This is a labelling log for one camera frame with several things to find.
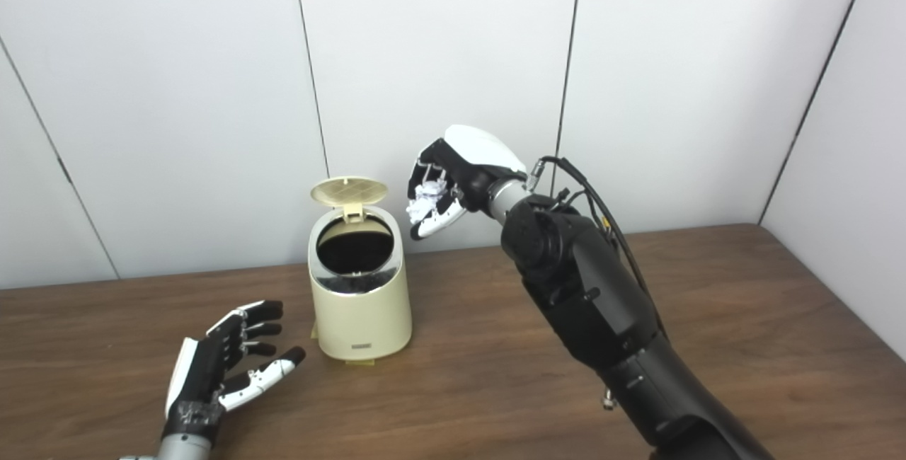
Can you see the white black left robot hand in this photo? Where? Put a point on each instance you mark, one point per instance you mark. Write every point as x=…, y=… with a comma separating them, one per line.
x=202, y=375

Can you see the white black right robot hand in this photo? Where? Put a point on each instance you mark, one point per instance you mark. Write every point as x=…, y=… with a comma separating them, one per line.
x=478, y=152

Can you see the white paper ball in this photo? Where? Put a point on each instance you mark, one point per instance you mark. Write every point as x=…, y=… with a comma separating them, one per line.
x=427, y=198

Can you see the round cream bin lid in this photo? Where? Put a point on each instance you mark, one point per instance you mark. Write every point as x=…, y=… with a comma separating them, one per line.
x=348, y=191

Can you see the cream-colored desktop bin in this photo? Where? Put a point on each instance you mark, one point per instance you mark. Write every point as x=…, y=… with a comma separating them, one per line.
x=362, y=318

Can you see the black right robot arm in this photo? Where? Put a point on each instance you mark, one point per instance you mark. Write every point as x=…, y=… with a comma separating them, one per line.
x=594, y=297

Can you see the wide yellow tape piece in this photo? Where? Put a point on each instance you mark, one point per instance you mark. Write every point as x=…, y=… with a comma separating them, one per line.
x=361, y=361

